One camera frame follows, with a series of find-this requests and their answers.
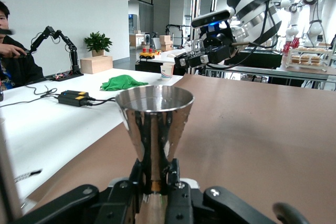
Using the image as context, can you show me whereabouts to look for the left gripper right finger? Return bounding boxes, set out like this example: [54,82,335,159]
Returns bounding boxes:
[165,158,276,224]

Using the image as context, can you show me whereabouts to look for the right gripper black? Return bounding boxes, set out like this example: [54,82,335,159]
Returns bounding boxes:
[174,31,236,69]

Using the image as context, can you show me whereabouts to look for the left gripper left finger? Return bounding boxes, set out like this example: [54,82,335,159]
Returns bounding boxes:
[15,158,148,224]

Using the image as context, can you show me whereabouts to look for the steel jigger measuring cup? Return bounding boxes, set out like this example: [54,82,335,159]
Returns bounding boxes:
[114,84,195,224]

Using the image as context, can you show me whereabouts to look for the stacked cardboard boxes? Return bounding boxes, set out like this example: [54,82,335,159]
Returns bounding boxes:
[158,34,174,52]

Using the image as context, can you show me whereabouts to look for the yellow toy with red blocks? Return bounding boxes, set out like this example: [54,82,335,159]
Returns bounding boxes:
[138,47,164,61]

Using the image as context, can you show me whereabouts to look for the green cloth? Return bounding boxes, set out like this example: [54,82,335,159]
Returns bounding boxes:
[100,74,150,92]

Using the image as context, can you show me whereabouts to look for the brown table mat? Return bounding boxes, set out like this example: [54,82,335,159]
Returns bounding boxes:
[25,73,336,224]

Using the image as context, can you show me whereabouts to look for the light wooden box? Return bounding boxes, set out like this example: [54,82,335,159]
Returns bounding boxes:
[79,55,114,75]

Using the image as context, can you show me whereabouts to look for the green potted plant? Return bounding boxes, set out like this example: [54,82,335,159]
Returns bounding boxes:
[83,30,113,57]

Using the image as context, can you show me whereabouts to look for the red bottles group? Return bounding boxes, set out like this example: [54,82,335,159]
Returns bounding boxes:
[282,37,300,53]

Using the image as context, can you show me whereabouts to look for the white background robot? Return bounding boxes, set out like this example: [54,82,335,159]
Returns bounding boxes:
[277,0,328,49]

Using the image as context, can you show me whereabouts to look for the black power adapter yellow labels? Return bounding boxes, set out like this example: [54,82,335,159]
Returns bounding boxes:
[57,90,90,108]

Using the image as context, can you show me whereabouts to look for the clear rack of burgers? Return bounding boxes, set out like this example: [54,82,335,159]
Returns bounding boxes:
[285,46,333,72]

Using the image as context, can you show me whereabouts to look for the person in black jacket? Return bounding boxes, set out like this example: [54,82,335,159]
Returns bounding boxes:
[0,0,45,90]

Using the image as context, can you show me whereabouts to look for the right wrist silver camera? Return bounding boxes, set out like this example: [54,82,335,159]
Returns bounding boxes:
[191,9,236,29]

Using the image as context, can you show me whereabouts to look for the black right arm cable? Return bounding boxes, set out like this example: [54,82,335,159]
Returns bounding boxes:
[230,0,284,70]

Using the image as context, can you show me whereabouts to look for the thin black desk cable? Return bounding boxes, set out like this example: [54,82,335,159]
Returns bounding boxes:
[0,84,65,109]
[86,97,118,107]

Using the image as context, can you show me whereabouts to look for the striped white cable end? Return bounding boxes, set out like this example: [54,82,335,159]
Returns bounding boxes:
[13,168,43,183]

